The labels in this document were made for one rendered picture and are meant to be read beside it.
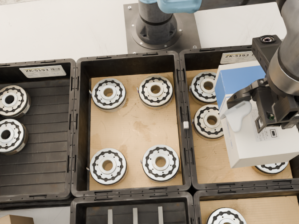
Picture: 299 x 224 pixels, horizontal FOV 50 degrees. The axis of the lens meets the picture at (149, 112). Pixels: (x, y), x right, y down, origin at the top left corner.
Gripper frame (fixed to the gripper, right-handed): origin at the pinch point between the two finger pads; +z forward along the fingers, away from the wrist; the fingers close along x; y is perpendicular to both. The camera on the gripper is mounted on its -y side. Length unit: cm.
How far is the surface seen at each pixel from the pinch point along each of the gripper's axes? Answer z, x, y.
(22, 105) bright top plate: 25, -60, -19
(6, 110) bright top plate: 25, -65, -18
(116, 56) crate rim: 18.2, -29.3, -28.0
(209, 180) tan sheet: 27.9, -7.6, 9.0
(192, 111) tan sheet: 28.1, -9.1, -12.0
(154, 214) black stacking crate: 28.1, -23.8, 16.1
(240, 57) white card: 21.9, 6.7, -24.9
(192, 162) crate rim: 19.3, -12.3, 5.0
